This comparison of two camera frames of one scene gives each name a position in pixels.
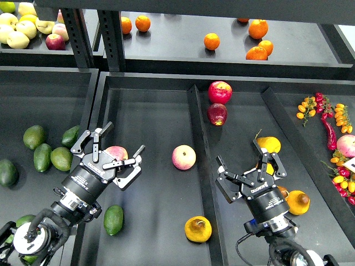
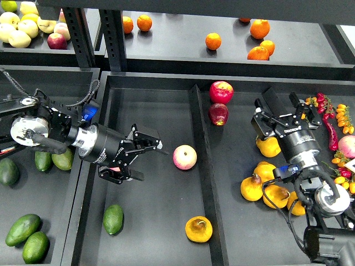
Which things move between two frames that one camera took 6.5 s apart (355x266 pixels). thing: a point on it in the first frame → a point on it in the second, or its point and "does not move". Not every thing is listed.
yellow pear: x=198 y=229 does not move
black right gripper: x=264 y=199 → x=298 y=143
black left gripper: x=87 y=180 → x=102 y=146
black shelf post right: x=111 y=28 does not move
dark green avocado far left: x=9 y=174 does not move
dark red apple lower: x=217 y=114 does not move
